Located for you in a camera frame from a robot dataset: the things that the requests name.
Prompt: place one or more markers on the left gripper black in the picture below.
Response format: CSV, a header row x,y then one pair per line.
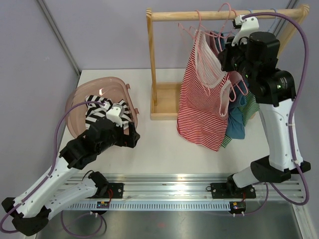
x,y
129,140

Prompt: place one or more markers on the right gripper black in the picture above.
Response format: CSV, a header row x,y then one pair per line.
x,y
225,56

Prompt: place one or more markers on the black white striped tank top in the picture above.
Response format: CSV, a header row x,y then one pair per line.
x,y
101,106

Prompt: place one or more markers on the red white striped tank top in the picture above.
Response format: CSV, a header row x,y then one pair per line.
x,y
202,116

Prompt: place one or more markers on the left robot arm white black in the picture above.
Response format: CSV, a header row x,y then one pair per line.
x,y
32,210

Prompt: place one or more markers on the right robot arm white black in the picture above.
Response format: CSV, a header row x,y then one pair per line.
x,y
255,59

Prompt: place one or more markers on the mauve pink tank top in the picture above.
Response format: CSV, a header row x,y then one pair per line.
x,y
217,44

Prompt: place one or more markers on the green white striped tank top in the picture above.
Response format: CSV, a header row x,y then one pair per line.
x,y
248,111

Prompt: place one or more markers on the teal blue tank top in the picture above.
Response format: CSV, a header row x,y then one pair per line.
x,y
235,128

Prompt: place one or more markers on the pink translucent plastic basin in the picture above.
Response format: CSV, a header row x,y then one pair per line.
x,y
110,88

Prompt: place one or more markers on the wooden clothes rack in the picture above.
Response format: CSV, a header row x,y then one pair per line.
x,y
165,96

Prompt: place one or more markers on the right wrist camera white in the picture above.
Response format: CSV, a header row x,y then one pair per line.
x,y
246,27

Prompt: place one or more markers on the blue wire hanger left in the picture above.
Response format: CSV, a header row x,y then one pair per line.
x,y
233,30

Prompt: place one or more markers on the white slotted cable duct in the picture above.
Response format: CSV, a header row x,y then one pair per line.
x,y
151,206

